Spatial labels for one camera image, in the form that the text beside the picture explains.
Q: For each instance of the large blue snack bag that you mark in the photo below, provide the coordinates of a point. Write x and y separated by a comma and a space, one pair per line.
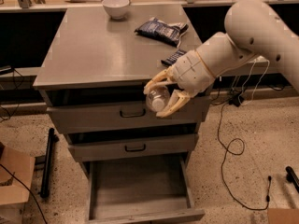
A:
169, 33

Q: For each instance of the white ceramic bowl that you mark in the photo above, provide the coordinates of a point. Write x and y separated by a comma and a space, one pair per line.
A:
116, 9

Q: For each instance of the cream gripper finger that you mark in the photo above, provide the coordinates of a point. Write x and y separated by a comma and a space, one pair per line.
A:
163, 78
177, 100

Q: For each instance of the middle grey drawer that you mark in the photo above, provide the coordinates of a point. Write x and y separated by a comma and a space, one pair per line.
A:
128, 148

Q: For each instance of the clear plastic water bottle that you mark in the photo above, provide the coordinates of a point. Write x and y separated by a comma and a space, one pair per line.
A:
158, 98

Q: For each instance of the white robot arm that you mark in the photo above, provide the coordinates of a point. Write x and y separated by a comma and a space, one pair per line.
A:
252, 29

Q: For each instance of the cardboard box bottom right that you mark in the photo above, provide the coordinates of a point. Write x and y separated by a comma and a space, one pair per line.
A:
283, 216

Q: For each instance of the black bar right floor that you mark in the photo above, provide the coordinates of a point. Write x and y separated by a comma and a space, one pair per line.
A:
292, 177

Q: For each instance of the black tripod leg left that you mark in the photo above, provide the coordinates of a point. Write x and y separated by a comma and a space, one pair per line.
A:
45, 186

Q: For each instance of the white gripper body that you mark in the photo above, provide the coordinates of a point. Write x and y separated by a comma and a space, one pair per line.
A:
192, 72

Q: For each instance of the small blue snack packet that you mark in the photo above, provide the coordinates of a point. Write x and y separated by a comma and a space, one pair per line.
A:
173, 58

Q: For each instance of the grey drawer cabinet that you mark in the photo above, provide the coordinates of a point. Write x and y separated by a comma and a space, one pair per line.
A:
96, 60

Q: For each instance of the black power adapter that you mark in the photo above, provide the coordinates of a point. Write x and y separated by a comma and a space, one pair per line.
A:
237, 100

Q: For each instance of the bottom grey open drawer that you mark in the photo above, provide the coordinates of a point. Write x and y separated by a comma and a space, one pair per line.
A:
141, 190

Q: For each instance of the top grey drawer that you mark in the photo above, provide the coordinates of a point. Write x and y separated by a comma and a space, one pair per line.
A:
120, 116

